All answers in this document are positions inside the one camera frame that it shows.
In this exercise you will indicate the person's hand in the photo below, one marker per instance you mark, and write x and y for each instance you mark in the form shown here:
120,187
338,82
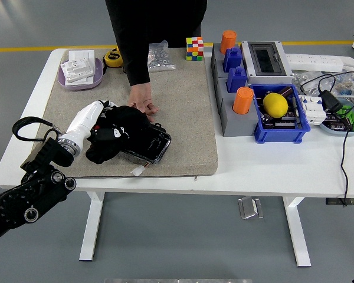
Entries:
141,97

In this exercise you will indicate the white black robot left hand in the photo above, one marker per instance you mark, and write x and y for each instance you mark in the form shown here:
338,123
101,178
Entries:
85,118

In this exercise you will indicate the black rag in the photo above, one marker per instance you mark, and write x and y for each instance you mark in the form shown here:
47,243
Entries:
121,123

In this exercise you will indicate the glossy black panel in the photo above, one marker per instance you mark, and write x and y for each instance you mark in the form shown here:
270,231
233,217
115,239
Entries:
154,144

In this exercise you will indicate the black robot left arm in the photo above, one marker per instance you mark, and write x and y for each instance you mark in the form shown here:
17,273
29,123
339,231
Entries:
32,194

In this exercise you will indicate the person's forearm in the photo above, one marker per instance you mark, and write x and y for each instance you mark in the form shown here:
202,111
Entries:
137,65

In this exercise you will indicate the clear bag of nuts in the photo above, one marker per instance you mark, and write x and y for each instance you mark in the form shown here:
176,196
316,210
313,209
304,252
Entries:
160,59

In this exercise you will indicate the purple tray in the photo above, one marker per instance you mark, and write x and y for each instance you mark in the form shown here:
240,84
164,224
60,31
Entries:
98,76

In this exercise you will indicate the yellow tape measure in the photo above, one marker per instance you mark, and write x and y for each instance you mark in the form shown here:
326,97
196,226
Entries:
113,58

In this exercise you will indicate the grey-brown mat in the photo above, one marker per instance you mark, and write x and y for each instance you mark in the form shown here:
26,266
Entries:
180,132

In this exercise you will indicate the colourful puzzle cube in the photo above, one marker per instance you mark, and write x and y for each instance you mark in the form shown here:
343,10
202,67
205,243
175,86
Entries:
194,48

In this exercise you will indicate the person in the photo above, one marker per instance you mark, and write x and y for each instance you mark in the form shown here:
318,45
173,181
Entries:
156,17

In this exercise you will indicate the grey block holder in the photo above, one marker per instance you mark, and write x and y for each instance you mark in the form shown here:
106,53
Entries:
239,125
216,59

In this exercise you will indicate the blue block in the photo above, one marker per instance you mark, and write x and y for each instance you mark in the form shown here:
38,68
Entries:
237,79
232,59

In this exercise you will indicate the orange cylinder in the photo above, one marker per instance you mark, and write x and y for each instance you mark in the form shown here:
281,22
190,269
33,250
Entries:
227,39
242,100

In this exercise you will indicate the white table leg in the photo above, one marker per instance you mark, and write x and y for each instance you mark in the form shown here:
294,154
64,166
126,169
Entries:
296,230
91,224

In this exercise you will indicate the grey electrical distribution box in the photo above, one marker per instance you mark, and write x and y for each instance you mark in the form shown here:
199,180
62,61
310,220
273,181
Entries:
265,62

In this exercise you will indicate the yellow lemon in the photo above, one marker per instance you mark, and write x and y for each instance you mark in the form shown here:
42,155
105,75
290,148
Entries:
275,105

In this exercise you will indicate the blue plastic bin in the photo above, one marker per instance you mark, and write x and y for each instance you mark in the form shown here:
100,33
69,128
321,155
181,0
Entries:
280,134

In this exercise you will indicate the dark circuit board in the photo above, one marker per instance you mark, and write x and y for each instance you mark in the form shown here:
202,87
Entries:
283,121

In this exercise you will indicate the white circuit breaker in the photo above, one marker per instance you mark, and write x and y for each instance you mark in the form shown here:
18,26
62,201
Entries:
312,111

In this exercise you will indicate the white power strip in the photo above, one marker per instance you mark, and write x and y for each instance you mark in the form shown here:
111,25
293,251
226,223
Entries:
312,60

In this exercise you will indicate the black power adapter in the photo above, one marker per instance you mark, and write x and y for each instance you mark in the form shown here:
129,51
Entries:
330,101

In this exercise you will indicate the clear bags of parts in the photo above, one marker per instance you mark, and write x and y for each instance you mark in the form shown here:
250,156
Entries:
345,81

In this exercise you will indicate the green connector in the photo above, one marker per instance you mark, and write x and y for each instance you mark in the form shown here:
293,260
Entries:
352,118

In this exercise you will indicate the white switch module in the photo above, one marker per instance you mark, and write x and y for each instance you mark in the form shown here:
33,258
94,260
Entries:
76,69

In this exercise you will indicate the flat white switch plate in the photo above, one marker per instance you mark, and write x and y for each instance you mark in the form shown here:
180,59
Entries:
81,54

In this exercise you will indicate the silver metal bracket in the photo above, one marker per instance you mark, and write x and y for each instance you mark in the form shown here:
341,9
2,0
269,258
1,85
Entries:
249,207

